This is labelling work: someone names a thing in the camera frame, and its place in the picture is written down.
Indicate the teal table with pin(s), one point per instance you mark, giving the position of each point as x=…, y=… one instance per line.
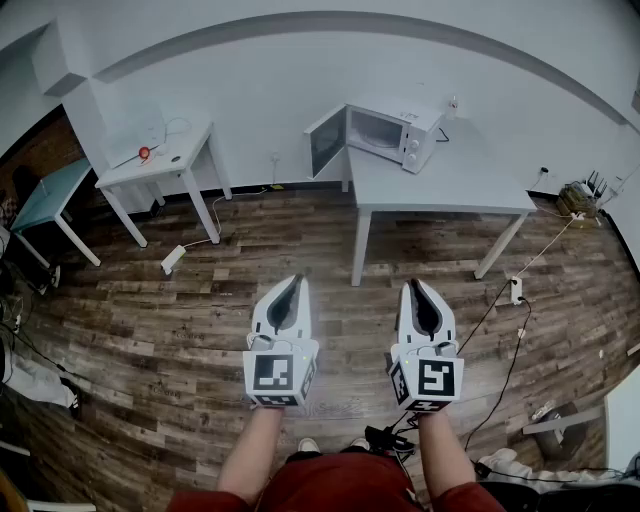
x=47, y=192

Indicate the small white table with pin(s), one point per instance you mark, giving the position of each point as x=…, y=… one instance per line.
x=185, y=167

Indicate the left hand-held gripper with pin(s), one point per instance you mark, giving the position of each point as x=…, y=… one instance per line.
x=272, y=372

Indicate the person's left forearm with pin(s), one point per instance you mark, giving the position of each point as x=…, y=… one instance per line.
x=255, y=450

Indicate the person's left white shoe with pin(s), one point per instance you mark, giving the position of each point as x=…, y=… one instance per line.
x=308, y=445

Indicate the white microwave oven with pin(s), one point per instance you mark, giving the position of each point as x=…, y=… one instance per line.
x=417, y=137

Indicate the white cloth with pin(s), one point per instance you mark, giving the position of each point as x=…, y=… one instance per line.
x=505, y=462

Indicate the woven basket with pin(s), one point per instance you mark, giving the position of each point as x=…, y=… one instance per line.
x=575, y=202

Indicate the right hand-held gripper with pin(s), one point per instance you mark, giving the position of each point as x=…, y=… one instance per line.
x=435, y=377

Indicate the black router with antennas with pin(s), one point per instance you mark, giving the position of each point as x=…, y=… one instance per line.
x=595, y=186

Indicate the person's right forearm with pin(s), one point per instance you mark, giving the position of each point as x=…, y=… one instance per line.
x=445, y=450

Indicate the large white table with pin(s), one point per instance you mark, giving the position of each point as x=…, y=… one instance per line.
x=440, y=185

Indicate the small black box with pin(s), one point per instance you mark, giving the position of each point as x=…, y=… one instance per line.
x=156, y=209

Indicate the grey stool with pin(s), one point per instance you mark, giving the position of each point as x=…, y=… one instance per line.
x=560, y=425

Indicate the person's right white shoe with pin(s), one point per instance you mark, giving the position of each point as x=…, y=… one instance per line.
x=360, y=443

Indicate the red round object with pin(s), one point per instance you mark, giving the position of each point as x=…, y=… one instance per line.
x=144, y=152

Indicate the person's red clothing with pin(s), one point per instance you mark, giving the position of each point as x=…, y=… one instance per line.
x=335, y=485

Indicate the clear plastic box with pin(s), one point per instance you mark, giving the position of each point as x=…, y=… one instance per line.
x=132, y=132

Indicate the small clear bottle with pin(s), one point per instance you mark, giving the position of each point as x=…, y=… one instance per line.
x=452, y=107

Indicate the white power strip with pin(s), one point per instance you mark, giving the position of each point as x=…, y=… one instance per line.
x=516, y=290
x=173, y=259

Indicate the person's white shoe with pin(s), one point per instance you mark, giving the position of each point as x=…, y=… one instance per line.
x=308, y=445
x=360, y=443

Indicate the white microwave door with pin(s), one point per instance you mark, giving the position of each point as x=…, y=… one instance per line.
x=327, y=142

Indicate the white desk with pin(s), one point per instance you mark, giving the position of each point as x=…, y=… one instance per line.
x=622, y=425

